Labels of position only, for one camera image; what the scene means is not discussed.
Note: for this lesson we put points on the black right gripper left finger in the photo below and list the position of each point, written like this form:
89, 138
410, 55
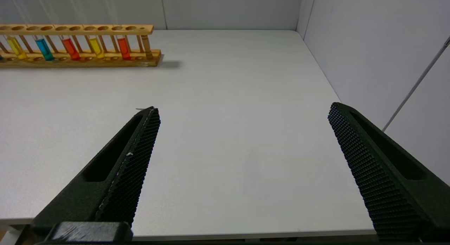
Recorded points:
105, 188

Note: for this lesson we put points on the red liquid test tube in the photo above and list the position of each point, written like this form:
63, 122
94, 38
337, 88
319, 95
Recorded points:
71, 49
123, 49

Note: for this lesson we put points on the teal liquid test tube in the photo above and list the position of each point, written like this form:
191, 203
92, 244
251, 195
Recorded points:
44, 50

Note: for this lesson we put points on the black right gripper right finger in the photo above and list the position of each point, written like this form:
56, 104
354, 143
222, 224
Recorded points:
386, 178

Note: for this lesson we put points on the wooden test tube rack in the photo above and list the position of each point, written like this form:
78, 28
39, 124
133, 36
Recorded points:
105, 60

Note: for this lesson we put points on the yellow liquid test tube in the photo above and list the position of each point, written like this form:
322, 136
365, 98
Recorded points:
96, 48
16, 48

